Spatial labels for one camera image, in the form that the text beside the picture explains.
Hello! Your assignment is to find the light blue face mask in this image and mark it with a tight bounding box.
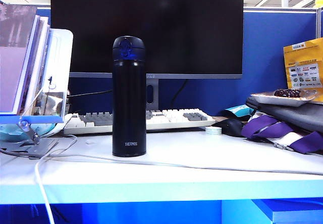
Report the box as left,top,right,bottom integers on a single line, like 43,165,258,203
0,123,57,143

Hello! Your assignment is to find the white book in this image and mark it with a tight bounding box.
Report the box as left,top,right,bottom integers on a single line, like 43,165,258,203
19,16,50,115

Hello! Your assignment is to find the black monitor cable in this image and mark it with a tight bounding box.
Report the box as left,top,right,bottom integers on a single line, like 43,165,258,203
173,79,189,104

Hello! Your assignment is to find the small white green tape roll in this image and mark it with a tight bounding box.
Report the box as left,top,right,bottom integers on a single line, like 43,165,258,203
204,126,222,136

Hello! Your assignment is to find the blue box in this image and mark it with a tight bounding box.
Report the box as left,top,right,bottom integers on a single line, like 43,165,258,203
252,198,323,224

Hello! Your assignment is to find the white plastic file holder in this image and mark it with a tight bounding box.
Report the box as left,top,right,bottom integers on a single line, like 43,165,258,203
37,28,74,124

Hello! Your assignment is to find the teal paper package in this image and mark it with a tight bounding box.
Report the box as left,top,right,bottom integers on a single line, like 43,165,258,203
224,105,255,118

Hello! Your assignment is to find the yellow paper bag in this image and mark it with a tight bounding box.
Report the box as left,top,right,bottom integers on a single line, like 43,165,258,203
283,37,323,96

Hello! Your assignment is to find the white grey mechanical keyboard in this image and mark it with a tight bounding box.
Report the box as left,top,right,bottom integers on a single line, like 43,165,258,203
63,107,217,136

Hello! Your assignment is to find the blue office partition panel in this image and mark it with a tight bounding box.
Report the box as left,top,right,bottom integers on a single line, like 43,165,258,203
35,6,323,124

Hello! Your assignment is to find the black computer mouse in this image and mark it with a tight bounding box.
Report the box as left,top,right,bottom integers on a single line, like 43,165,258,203
211,119,245,137

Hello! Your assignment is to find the long grey desk cable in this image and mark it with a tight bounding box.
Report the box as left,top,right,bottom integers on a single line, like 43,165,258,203
37,153,323,177

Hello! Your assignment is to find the black computer monitor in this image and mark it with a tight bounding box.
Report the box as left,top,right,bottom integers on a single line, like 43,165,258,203
50,0,244,111

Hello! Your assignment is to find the purple and white lanyard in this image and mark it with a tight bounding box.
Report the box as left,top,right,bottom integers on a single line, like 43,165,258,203
241,111,323,156

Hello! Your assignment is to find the clear acrylic book stand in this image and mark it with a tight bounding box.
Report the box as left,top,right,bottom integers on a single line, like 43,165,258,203
0,75,66,125

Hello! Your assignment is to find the gold plastic food tray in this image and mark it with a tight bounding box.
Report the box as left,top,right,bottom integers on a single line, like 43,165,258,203
250,89,317,108

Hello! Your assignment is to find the grey metal stand base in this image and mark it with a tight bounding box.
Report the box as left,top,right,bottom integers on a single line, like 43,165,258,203
0,123,60,160

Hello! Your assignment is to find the dark glossy bread bun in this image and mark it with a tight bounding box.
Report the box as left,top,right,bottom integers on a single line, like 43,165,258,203
274,88,303,98

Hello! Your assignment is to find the thin black cable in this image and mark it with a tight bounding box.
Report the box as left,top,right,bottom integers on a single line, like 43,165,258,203
67,89,114,99

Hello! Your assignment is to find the black thermos flask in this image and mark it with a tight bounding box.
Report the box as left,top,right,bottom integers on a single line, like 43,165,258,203
112,36,147,158

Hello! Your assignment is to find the grey fabric laptop sleeve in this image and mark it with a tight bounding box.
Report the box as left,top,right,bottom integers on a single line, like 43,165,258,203
246,96,323,134

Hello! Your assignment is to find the white charging cable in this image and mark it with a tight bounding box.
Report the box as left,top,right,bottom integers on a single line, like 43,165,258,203
34,134,78,224

